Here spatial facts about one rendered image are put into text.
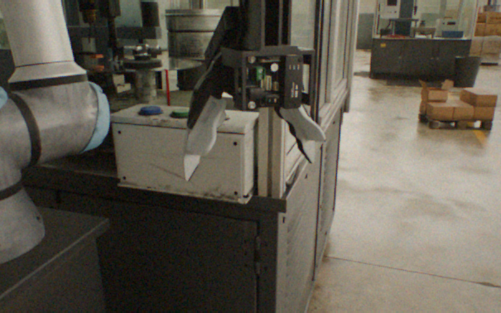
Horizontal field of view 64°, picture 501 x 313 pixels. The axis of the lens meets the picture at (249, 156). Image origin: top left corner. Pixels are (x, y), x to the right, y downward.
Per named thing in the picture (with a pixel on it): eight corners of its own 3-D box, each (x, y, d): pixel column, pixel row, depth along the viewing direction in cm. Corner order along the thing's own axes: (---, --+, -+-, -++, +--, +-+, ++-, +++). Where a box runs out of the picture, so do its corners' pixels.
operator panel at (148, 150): (262, 182, 84) (262, 113, 79) (245, 204, 74) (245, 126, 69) (145, 168, 92) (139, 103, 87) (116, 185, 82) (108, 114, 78)
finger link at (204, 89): (177, 122, 40) (225, 46, 39) (174, 117, 41) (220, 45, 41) (214, 144, 42) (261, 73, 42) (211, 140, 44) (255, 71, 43)
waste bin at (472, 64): (474, 85, 666) (479, 56, 651) (479, 89, 631) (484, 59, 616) (448, 84, 678) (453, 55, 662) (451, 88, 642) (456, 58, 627)
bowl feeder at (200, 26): (241, 85, 204) (241, 10, 193) (219, 95, 177) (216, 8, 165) (186, 82, 213) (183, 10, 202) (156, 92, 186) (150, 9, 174)
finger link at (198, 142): (171, 184, 37) (226, 99, 36) (161, 163, 42) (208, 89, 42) (199, 198, 39) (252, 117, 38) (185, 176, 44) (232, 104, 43)
